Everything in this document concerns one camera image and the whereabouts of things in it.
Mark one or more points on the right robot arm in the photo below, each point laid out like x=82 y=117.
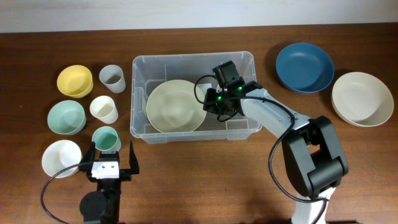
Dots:
x=314 y=160

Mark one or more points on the cream plate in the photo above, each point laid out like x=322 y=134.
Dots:
x=174 y=106
x=362 y=100

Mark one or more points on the white bowl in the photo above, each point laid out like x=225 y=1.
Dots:
x=60 y=155

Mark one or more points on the cream cup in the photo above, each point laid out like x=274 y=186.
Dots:
x=104 y=109

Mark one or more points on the grey cup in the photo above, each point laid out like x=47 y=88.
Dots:
x=112 y=77

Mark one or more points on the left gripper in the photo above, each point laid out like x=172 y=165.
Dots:
x=125 y=174

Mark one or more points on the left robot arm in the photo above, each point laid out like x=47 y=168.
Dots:
x=102 y=205

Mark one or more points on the light green bowl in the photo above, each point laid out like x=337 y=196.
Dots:
x=66 y=117

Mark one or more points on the green cup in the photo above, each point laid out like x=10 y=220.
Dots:
x=106 y=139

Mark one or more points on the yellow bowl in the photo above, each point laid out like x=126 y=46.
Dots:
x=75 y=81

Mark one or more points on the clear plastic storage container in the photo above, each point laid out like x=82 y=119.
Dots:
x=149 y=71

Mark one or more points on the dark blue plate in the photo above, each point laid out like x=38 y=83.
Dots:
x=304 y=68

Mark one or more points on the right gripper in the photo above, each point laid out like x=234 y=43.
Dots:
x=209 y=105

